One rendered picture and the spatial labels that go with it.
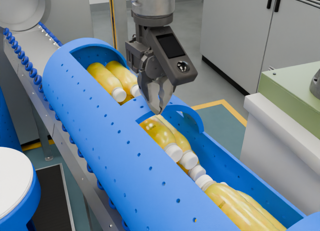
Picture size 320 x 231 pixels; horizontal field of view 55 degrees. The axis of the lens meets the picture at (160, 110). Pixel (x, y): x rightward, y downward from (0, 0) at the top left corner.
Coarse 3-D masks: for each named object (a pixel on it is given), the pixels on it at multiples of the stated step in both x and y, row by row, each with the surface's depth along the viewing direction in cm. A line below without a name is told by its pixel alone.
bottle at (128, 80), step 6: (114, 60) 107; (108, 66) 105; (114, 66) 104; (120, 66) 103; (114, 72) 102; (120, 72) 100; (126, 72) 100; (120, 78) 99; (126, 78) 97; (132, 78) 97; (126, 84) 97; (132, 84) 96; (126, 90) 97
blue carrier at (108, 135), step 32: (64, 64) 89; (64, 96) 83; (96, 96) 74; (96, 128) 69; (128, 128) 63; (192, 128) 82; (96, 160) 68; (128, 160) 59; (160, 160) 55; (224, 160) 74; (128, 192) 58; (160, 192) 52; (192, 192) 49; (256, 192) 68; (128, 224) 60; (160, 224) 50; (192, 224) 46; (224, 224) 44; (288, 224) 62
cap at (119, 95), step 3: (114, 90) 91; (117, 90) 91; (120, 90) 91; (123, 90) 91; (114, 93) 91; (117, 93) 90; (120, 93) 91; (123, 93) 92; (114, 96) 91; (117, 96) 91; (120, 96) 91; (123, 96) 92; (114, 99) 92; (117, 99) 91; (120, 99) 92; (123, 99) 93
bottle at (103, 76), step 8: (96, 64) 101; (96, 72) 98; (104, 72) 97; (96, 80) 96; (104, 80) 94; (112, 80) 93; (104, 88) 93; (112, 88) 92; (120, 88) 93; (112, 96) 92
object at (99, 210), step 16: (16, 32) 184; (32, 32) 186; (32, 48) 167; (48, 48) 167; (16, 64) 161; (32, 96) 139; (48, 128) 122; (64, 144) 109; (64, 160) 110; (80, 176) 98; (96, 208) 89; (112, 224) 82
